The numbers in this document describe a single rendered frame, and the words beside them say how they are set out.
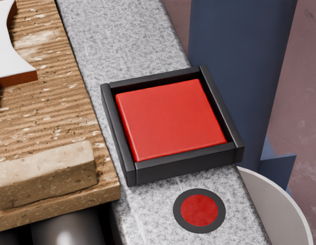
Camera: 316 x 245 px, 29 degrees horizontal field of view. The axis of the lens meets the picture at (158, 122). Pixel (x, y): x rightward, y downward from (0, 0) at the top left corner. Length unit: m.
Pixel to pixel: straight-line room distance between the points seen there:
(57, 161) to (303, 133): 1.35
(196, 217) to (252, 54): 0.65
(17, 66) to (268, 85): 0.71
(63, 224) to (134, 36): 0.17
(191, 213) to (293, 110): 1.34
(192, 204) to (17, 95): 0.13
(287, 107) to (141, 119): 1.32
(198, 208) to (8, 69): 0.15
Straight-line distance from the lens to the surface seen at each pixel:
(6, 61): 0.42
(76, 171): 0.34
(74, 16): 0.49
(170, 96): 0.41
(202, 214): 0.37
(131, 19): 0.49
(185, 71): 0.42
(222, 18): 0.95
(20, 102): 0.40
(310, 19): 1.99
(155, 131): 0.39
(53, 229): 0.36
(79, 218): 0.36
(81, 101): 0.40
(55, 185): 0.34
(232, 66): 1.01
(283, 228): 1.11
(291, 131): 1.64
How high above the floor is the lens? 1.23
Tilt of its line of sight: 49 degrees down
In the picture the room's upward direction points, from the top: 1 degrees clockwise
